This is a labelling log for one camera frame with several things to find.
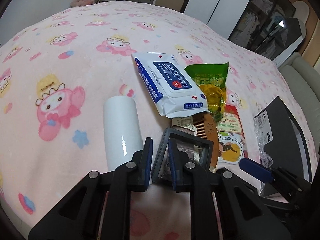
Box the brown patterned packet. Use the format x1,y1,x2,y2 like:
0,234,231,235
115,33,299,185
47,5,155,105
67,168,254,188
171,116,197,136

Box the red cartoon snack packet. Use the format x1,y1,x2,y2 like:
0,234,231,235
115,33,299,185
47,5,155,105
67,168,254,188
217,105,248,165

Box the grey padded headboard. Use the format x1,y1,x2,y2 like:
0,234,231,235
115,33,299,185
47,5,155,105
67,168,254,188
278,51,320,140

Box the wooden comb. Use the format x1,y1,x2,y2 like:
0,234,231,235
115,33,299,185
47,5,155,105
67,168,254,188
193,112,219,173

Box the white blue wet wipes pack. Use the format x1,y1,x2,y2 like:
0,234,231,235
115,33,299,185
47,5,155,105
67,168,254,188
131,53,209,119

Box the pink cartoon blanket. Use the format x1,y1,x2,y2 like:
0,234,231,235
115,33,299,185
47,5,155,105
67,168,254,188
1,1,318,237

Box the green yellow snack bag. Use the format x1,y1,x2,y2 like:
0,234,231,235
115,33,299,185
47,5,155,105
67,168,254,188
184,62,229,122

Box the black Daphne shoe box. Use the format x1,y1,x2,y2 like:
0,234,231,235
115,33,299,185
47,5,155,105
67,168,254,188
254,97,312,183

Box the pink plush toy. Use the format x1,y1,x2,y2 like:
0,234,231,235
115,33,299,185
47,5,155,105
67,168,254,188
70,0,95,8

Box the glass door closet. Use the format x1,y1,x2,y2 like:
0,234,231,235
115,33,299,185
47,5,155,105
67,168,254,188
228,0,306,67

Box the white cylindrical roll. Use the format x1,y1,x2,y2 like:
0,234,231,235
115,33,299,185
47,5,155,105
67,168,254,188
103,96,143,171

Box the white wardrobe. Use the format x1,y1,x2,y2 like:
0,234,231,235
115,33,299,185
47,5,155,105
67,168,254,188
184,0,249,38

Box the black square display frame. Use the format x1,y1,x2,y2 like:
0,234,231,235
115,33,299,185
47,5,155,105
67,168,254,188
151,127,214,188

